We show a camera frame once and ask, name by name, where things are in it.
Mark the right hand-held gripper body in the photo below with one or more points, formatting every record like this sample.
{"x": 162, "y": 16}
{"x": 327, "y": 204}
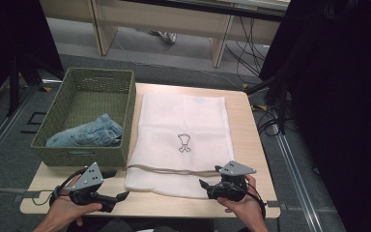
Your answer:
{"x": 233, "y": 187}

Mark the person's left hand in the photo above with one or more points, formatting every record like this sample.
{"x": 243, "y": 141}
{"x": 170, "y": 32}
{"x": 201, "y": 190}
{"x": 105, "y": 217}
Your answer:
{"x": 64, "y": 212}

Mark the person's dark clothing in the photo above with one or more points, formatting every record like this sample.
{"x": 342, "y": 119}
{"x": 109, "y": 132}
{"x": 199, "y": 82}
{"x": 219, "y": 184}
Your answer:
{"x": 125, "y": 225}

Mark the white mesh laundry bag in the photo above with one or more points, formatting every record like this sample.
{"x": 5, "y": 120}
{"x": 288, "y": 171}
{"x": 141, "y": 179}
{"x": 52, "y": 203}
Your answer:
{"x": 180, "y": 116}

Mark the black metal stand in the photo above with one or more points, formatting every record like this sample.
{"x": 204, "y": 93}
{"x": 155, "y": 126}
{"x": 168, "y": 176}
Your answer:
{"x": 281, "y": 106}
{"x": 13, "y": 87}

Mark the person's right hand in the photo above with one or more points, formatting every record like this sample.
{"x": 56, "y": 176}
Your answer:
{"x": 248, "y": 208}

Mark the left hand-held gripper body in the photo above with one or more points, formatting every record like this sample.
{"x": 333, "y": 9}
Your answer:
{"x": 90, "y": 179}

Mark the green woven basket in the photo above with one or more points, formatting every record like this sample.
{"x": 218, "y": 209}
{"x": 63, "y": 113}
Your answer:
{"x": 61, "y": 158}

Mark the grey table clamp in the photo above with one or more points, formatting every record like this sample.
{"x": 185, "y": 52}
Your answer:
{"x": 30, "y": 194}
{"x": 273, "y": 204}

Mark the blue denim jeans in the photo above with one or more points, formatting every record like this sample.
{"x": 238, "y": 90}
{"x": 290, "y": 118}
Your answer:
{"x": 93, "y": 133}

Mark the dark curtain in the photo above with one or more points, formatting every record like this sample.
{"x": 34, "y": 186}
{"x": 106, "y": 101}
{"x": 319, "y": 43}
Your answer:
{"x": 341, "y": 96}
{"x": 9, "y": 38}

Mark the light wooden bench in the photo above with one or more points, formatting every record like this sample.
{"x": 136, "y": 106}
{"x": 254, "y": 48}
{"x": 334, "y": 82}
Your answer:
{"x": 161, "y": 16}

